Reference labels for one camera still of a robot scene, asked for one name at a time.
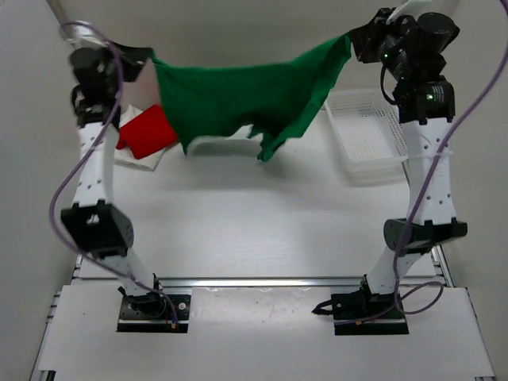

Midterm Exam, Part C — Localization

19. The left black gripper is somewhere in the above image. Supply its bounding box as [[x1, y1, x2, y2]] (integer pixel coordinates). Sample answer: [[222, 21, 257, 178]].
[[99, 39, 154, 97]]

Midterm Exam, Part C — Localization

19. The red t-shirt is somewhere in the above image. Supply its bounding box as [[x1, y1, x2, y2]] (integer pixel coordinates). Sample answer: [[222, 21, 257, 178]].
[[116, 105, 179, 160]]

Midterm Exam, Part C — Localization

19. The white t-shirt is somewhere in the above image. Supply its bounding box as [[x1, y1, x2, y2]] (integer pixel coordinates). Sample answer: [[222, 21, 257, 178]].
[[114, 105, 179, 171]]

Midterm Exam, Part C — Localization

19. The green t-shirt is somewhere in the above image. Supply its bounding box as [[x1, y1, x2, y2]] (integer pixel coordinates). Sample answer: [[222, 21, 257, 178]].
[[152, 34, 352, 162]]

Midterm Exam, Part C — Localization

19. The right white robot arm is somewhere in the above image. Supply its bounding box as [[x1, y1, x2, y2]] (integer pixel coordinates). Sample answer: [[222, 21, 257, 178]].
[[348, 8, 468, 318]]

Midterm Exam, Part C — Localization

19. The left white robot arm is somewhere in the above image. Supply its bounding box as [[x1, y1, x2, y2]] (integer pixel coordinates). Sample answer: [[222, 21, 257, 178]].
[[60, 44, 167, 318]]

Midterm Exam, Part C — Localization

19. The white plastic basket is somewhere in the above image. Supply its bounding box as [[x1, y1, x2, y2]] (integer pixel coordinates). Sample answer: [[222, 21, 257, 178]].
[[324, 88, 407, 185]]

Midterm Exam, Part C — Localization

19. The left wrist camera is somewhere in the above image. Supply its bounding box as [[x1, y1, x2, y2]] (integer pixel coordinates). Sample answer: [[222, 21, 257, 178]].
[[59, 21, 106, 49]]

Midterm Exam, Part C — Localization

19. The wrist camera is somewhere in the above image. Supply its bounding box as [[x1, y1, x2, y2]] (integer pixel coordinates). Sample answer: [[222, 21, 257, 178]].
[[59, 21, 106, 49], [386, 0, 432, 25]]

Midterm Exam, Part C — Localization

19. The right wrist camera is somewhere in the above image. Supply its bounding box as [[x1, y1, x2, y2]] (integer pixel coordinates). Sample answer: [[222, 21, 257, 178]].
[[386, 0, 432, 25]]

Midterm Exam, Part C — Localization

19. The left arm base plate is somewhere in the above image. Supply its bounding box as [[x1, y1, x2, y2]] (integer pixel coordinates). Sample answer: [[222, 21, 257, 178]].
[[117, 287, 191, 333]]

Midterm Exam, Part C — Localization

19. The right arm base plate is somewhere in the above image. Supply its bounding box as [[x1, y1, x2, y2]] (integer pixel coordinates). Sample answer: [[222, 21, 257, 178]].
[[312, 287, 409, 336]]

